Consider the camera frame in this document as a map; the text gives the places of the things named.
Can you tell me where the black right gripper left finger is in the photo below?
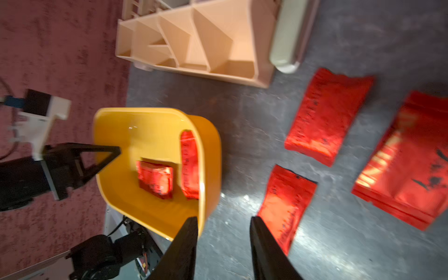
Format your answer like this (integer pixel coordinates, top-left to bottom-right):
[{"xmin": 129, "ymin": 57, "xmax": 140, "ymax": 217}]
[{"xmin": 148, "ymin": 217, "xmax": 198, "ymax": 280}]

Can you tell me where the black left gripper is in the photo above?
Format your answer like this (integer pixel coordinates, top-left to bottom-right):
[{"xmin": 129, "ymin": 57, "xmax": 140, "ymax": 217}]
[{"xmin": 1, "ymin": 143, "xmax": 121, "ymax": 212}]

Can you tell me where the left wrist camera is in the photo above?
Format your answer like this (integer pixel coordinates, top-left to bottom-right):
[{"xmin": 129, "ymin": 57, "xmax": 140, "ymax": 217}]
[{"xmin": 1, "ymin": 89, "xmax": 71, "ymax": 161}]

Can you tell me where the beige plastic desk organizer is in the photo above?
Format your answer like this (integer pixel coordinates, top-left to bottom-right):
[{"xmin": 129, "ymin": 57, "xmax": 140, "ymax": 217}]
[{"xmin": 115, "ymin": 1, "xmax": 280, "ymax": 88}]

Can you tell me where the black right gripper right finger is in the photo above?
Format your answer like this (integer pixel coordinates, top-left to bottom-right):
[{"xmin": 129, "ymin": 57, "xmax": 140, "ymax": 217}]
[{"xmin": 250, "ymin": 217, "xmax": 303, "ymax": 280}]

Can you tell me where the yellow plastic storage box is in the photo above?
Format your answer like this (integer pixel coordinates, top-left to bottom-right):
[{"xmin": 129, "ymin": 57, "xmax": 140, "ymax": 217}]
[{"xmin": 93, "ymin": 108, "xmax": 222, "ymax": 240}]

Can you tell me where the grey green pencil case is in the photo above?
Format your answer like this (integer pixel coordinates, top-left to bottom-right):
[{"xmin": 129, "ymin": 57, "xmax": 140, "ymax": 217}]
[{"xmin": 269, "ymin": 0, "xmax": 320, "ymax": 74}]

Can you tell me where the red tea bag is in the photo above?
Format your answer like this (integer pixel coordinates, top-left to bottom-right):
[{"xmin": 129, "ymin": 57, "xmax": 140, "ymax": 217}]
[
  {"xmin": 352, "ymin": 91, "xmax": 448, "ymax": 231},
  {"xmin": 257, "ymin": 165, "xmax": 317, "ymax": 255},
  {"xmin": 285, "ymin": 68, "xmax": 376, "ymax": 167},
  {"xmin": 180, "ymin": 130, "xmax": 200, "ymax": 200},
  {"xmin": 136, "ymin": 161, "xmax": 174, "ymax": 200}
]

